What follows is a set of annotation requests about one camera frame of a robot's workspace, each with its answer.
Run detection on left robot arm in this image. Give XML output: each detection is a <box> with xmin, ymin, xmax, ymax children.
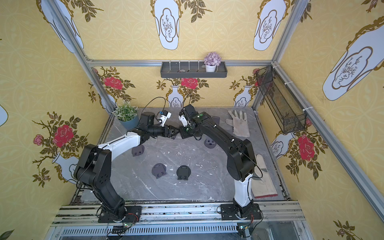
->
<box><xmin>74</xmin><ymin>110</ymin><xmax>178</xmax><ymax>223</ymax></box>

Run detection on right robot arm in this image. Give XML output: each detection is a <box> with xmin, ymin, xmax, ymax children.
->
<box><xmin>179</xmin><ymin>105</ymin><xmax>256</xmax><ymax>215</ymax></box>

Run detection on purple phone stand front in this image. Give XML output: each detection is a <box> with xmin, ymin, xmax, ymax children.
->
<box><xmin>152</xmin><ymin>163</ymin><xmax>167</xmax><ymax>179</ymax></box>

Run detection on black phone stand front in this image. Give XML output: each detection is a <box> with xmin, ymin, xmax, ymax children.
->
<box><xmin>177</xmin><ymin>165</ymin><xmax>192</xmax><ymax>181</ymax></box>

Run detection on green plant blue pot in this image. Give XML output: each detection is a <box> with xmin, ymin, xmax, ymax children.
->
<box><xmin>113</xmin><ymin>101</ymin><xmax>139</xmax><ymax>131</ymax></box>

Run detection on grey work glove back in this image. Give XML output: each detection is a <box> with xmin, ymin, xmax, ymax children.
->
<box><xmin>226</xmin><ymin>110</ymin><xmax>250</xmax><ymax>138</ymax></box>

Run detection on purple flower white pot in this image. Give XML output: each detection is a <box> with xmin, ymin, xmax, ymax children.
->
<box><xmin>204</xmin><ymin>52</ymin><xmax>222</xmax><ymax>73</ymax></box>

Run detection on cream leather work glove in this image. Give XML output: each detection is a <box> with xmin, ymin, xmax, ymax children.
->
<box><xmin>251</xmin><ymin>154</ymin><xmax>278</xmax><ymax>199</ymax></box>

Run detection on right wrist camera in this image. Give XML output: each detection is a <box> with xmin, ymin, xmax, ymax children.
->
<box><xmin>179</xmin><ymin>111</ymin><xmax>189</xmax><ymax>127</ymax></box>

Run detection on grey wall shelf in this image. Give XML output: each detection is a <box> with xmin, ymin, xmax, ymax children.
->
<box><xmin>160</xmin><ymin>61</ymin><xmax>228</xmax><ymax>79</ymax></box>

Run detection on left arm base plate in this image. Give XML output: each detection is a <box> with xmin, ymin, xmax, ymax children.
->
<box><xmin>98</xmin><ymin>206</ymin><xmax>142</xmax><ymax>224</ymax></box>

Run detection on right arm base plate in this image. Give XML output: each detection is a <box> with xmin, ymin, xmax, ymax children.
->
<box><xmin>219</xmin><ymin>202</ymin><xmax>263</xmax><ymax>221</ymax></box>

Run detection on black wire mesh basket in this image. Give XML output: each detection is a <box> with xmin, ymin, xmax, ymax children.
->
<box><xmin>256</xmin><ymin>66</ymin><xmax>307</xmax><ymax>134</ymax></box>

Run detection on aluminium frame rail front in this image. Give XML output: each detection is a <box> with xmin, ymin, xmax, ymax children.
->
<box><xmin>46</xmin><ymin>201</ymin><xmax>313</xmax><ymax>240</ymax></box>

